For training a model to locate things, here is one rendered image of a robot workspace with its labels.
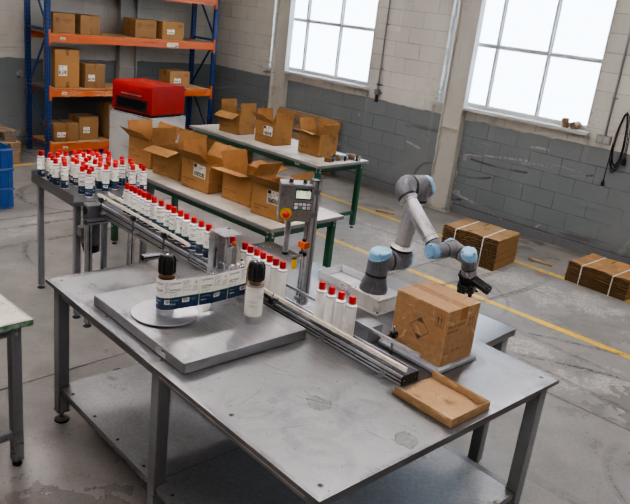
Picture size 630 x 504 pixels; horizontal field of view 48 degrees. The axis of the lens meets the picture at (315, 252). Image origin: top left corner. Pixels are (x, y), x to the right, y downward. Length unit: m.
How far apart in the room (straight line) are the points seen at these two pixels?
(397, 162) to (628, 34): 3.32
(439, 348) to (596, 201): 5.52
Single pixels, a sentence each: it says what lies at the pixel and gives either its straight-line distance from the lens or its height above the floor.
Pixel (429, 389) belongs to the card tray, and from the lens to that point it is 3.11.
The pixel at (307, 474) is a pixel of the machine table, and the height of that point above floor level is 0.83.
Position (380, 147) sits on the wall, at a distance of 10.05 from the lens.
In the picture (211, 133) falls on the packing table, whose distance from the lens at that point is 8.59.
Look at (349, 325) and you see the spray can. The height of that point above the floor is 0.95.
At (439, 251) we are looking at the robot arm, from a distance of 3.42.
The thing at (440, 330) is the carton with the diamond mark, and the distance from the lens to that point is 3.21.
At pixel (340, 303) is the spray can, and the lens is 3.28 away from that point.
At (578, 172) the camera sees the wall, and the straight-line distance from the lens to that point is 8.61.
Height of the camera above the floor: 2.30
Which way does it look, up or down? 19 degrees down
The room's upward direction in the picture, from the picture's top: 7 degrees clockwise
